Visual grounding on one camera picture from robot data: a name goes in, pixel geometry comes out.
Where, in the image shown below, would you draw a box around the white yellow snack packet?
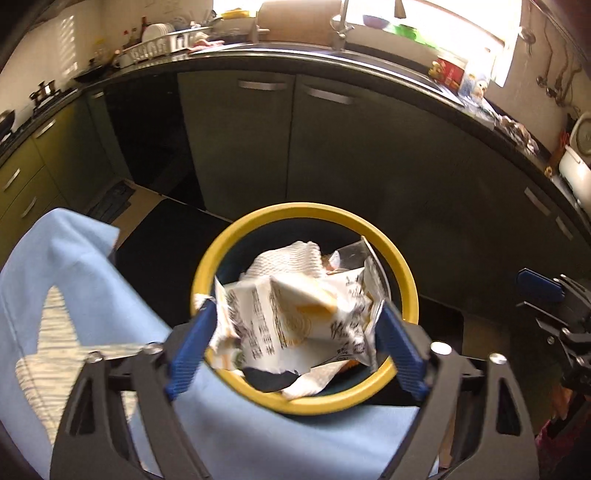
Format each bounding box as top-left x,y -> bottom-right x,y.
194,263 -> 393,374

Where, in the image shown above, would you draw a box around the blue printed tablecloth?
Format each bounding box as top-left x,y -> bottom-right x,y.
0,208 -> 439,480

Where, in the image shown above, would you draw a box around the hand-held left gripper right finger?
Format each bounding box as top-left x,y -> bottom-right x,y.
376,302 -> 541,480

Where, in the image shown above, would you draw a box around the row of sauce bottles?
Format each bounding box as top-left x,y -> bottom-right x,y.
120,16 -> 151,47

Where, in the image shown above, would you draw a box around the black built-in appliance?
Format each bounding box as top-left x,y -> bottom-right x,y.
104,74 -> 206,208

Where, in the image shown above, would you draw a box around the stack of white plates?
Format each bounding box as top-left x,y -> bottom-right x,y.
141,22 -> 176,42

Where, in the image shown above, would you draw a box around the yellow-rimmed dark bin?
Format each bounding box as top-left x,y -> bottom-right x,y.
191,202 -> 420,416

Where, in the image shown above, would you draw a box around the green base cabinets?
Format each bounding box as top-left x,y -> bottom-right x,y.
0,69 -> 591,296

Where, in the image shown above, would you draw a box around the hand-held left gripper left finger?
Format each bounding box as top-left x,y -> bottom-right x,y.
50,300 -> 219,480

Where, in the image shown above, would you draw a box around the small dark kettle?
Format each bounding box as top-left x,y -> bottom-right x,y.
30,79 -> 58,103

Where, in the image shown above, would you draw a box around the white paper towel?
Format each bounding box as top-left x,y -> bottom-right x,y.
240,240 -> 358,401

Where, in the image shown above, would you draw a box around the steel kitchen sink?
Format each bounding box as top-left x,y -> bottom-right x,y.
342,39 -> 462,104

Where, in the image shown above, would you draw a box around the blue white bottle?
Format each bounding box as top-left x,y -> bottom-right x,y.
459,71 -> 490,101

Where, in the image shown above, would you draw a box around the wooden cutting board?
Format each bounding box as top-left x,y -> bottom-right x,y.
256,0 -> 345,47

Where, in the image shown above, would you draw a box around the crumpled clear plastic bag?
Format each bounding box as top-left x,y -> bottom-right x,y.
494,113 -> 541,153

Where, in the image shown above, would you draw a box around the red white container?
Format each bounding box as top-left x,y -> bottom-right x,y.
436,56 -> 468,89

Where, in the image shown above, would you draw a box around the white dish rack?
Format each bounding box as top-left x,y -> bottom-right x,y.
120,28 -> 213,63

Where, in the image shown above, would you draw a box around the black frying pan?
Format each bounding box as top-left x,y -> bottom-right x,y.
71,65 -> 114,84

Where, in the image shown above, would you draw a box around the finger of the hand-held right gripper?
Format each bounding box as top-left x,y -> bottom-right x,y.
516,269 -> 567,302

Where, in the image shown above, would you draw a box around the short steel faucet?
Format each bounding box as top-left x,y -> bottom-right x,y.
249,18 -> 271,44

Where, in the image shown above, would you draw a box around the green plastic basin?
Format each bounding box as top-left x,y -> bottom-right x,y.
388,23 -> 437,47

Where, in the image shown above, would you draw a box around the black gas stove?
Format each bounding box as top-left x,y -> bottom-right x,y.
0,88 -> 81,151

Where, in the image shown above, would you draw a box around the tall steel kitchen faucet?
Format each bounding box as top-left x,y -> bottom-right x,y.
330,0 -> 407,49

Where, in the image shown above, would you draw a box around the white rice cooker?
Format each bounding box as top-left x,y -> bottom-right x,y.
558,113 -> 591,195

